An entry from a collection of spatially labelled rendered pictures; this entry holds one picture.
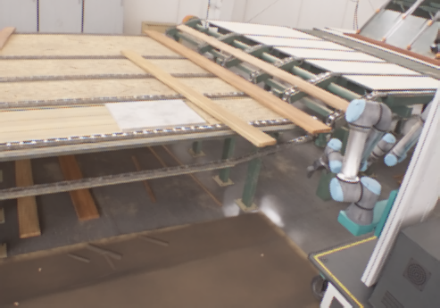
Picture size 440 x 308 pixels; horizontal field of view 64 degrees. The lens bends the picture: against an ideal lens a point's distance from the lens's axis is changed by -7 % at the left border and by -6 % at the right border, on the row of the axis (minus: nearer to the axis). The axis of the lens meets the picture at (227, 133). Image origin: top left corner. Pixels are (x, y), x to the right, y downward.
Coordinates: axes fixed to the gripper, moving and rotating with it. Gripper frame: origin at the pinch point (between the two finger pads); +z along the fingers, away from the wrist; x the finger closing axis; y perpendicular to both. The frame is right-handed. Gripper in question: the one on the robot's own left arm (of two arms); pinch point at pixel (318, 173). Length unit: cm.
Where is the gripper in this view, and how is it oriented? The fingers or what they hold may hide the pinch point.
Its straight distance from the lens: 243.4
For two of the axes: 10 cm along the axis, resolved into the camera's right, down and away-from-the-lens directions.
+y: -2.9, -7.5, 6.0
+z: -1.6, 6.5, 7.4
